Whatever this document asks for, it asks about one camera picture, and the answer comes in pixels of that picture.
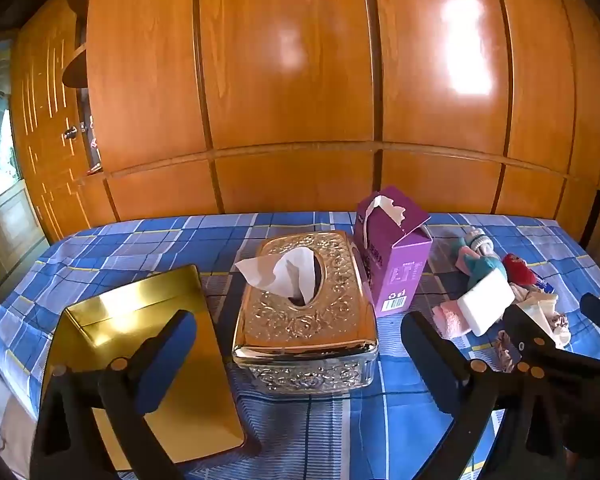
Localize blue plaid bed sheet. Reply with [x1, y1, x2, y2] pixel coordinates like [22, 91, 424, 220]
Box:
[0, 210, 600, 480]

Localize white sponge block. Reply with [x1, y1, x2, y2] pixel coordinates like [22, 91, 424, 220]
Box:
[457, 269, 516, 337]

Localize white sock with blue stripes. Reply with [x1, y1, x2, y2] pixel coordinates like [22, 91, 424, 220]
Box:
[460, 227, 495, 257]

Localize mauve scrunchie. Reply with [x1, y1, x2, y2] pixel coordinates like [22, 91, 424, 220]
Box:
[496, 331, 522, 374]

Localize pale pink waffle cloth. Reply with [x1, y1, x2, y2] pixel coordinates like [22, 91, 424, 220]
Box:
[511, 282, 561, 348]

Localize purple tissue box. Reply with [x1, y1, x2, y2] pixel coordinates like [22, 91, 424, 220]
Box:
[355, 186, 433, 317]

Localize wooden panel door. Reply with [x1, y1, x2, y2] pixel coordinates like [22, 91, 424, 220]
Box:
[10, 0, 101, 243]

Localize gold metal tray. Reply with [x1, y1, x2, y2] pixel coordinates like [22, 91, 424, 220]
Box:
[45, 264, 246, 471]

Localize pink fuzzy sock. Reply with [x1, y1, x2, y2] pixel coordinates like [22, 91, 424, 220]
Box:
[431, 301, 476, 339]

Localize red sock with reindeer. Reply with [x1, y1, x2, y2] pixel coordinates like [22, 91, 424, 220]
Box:
[501, 253, 537, 287]

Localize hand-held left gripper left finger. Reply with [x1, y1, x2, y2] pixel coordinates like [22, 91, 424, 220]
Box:
[32, 309, 198, 480]

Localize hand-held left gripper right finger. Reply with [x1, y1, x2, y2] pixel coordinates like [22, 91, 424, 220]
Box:
[401, 310, 571, 480]

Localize round wooden shelf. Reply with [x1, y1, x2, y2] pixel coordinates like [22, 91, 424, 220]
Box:
[62, 44, 88, 88]

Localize wooden wardrobe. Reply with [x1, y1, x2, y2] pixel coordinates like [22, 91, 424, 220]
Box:
[80, 0, 600, 241]

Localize wooden door with glass pane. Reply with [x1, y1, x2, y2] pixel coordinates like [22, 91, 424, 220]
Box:
[0, 42, 36, 291]

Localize pink and blue soft toy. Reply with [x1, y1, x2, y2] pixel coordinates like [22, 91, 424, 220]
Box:
[454, 246, 478, 275]

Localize gold embossed tissue box holder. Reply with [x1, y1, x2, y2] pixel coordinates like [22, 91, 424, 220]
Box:
[231, 230, 380, 401]

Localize white tissue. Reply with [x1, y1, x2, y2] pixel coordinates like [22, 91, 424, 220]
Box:
[235, 247, 317, 307]

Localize blue plush toy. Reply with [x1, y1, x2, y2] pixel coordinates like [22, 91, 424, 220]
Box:
[466, 252, 508, 292]

